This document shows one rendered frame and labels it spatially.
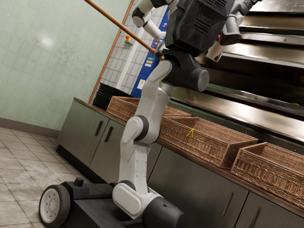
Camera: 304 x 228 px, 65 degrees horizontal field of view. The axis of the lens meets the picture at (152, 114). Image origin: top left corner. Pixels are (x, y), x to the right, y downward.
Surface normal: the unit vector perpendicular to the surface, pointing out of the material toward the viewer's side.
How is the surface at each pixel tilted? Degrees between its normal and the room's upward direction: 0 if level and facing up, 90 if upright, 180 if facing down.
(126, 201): 90
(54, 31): 90
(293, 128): 70
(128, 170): 90
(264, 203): 90
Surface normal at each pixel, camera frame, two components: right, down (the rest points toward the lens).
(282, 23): -0.41, -0.55
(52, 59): 0.71, 0.30
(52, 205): -0.57, -0.25
